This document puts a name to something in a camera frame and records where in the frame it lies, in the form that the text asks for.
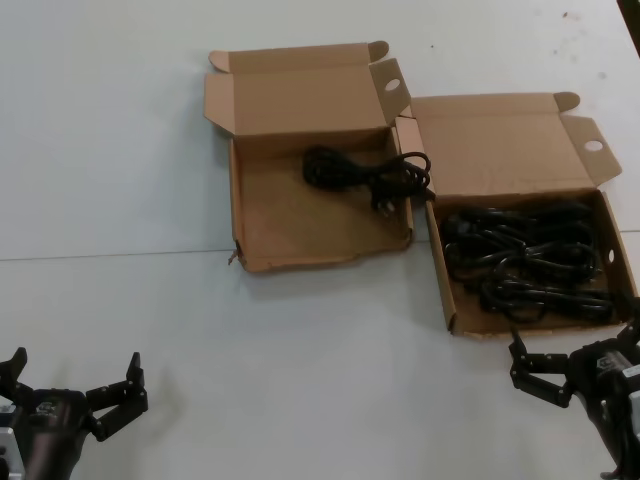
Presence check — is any black power cable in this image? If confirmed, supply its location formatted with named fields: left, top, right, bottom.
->
left=302, top=144, right=436, bottom=222
left=478, top=276, right=619, bottom=325
left=442, top=201, right=600, bottom=274

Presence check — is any brown cardboard box holding cables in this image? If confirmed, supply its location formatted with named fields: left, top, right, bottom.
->
left=394, top=91, right=640, bottom=336

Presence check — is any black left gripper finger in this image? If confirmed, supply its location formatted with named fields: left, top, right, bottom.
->
left=0, top=347, right=31, bottom=401
left=85, top=352, right=150, bottom=444

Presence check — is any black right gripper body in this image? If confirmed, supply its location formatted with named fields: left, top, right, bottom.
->
left=567, top=337, right=640, bottom=480

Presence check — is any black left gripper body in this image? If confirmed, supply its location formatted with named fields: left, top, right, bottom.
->
left=9, top=387, right=96, bottom=480

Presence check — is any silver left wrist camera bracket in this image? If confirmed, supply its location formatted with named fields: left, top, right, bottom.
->
left=0, top=399, right=25, bottom=480

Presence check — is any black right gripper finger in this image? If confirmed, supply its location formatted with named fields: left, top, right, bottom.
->
left=507, top=333, right=571, bottom=405
left=614, top=292, right=640, bottom=351

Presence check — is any empty brown cardboard box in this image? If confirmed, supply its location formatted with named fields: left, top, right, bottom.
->
left=203, top=39, right=414, bottom=275

